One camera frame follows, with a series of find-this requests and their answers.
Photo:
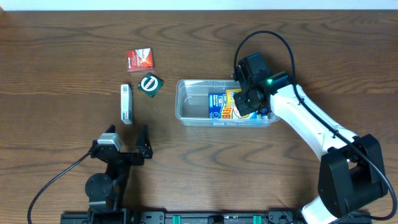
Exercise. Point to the green Zam-Buk box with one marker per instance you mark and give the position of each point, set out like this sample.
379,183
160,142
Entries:
150,84

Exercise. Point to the black mounting rail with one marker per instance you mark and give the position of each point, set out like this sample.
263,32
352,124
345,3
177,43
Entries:
180,217

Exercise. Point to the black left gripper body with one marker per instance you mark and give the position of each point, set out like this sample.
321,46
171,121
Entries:
131,160

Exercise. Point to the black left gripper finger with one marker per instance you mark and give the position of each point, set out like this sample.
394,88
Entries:
111,129
143,143

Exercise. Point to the blue cooling patch box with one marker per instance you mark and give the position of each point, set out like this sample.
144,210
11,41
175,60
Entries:
218,109

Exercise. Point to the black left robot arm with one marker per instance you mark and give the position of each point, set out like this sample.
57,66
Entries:
106,190

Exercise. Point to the red medicine box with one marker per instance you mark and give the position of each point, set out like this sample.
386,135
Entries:
139,60

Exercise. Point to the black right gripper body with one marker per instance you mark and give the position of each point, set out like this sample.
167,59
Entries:
244,109

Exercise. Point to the clear plastic container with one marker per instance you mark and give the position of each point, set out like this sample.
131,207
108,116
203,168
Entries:
191,105

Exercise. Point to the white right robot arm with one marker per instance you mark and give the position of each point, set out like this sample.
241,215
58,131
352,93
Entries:
352,172

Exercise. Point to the yellow cough syrup box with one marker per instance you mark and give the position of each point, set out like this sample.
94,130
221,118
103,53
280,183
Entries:
230,101

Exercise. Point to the white Panadol box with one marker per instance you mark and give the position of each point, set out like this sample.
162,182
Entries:
126,104

